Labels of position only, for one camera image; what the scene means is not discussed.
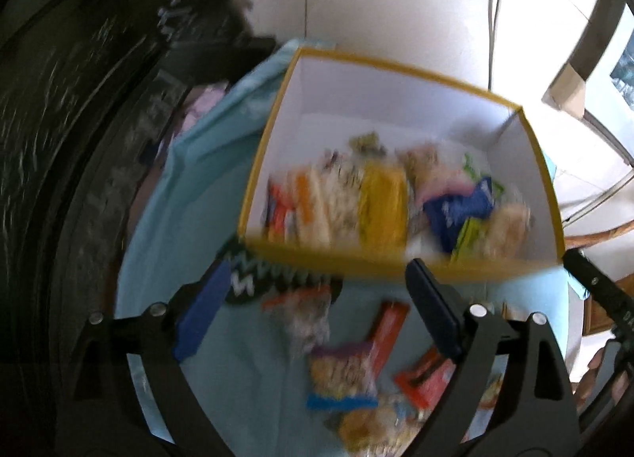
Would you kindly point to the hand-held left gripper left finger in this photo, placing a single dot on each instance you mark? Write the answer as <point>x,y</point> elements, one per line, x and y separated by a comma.
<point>203,318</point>

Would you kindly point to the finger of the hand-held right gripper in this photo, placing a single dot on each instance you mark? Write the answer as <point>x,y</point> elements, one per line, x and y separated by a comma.
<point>592,283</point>

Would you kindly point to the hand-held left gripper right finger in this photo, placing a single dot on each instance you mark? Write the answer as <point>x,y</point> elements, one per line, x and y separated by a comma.
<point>431,308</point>

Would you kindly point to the orange-red bar packet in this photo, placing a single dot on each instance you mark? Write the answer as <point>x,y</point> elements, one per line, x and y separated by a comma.
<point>389,338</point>

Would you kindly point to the red-orange snack packet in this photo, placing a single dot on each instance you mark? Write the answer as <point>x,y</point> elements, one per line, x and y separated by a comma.
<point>426,380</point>

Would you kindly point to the narrow yellow-green cracker packet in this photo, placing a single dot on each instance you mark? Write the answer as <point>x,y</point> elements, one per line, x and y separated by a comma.
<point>468,235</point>

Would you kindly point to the yellow cardboard box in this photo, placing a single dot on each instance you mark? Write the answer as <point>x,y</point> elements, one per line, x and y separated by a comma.
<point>346,261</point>

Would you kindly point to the round bun packet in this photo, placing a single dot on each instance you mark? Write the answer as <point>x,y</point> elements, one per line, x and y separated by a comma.
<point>510,229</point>

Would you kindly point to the clear packet orange edge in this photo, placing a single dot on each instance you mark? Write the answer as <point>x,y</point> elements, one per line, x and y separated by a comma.
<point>302,323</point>

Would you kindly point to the blue snack packet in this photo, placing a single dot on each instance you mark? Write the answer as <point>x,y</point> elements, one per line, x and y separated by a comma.
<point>460,212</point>

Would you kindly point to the yellow-green window snack packet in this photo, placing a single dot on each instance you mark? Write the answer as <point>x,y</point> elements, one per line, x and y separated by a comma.
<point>384,207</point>

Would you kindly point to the purple-blue cracker packet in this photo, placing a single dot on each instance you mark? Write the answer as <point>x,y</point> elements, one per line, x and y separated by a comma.
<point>342,377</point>
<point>376,430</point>

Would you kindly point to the small red snack packet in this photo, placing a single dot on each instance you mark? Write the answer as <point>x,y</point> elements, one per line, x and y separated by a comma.
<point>277,212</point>

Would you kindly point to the pink round cracker packet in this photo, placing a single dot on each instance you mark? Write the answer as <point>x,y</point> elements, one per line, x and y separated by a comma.
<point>441,174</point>

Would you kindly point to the orange rice cracker packet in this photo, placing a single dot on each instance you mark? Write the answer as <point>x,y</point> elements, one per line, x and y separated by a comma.
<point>307,209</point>

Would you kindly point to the person's right hand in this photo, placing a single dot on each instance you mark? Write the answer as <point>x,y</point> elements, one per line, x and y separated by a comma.
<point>594,363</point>

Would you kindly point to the wooden chair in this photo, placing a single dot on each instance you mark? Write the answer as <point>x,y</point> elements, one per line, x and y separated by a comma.
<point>594,235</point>

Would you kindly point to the light blue printed tablecloth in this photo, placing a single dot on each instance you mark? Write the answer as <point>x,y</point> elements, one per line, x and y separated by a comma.
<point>163,239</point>

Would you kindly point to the cardboard corner protector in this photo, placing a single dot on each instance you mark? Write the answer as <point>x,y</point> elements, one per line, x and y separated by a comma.
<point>564,90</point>

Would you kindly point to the pink cloth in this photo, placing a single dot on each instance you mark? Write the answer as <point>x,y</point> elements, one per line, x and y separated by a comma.
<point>198,107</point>

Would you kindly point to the framed plant painting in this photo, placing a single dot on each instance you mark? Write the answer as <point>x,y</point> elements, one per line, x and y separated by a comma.
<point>619,70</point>

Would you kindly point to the dark carved wooden cabinet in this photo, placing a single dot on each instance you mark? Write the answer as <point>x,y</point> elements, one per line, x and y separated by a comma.
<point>59,140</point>

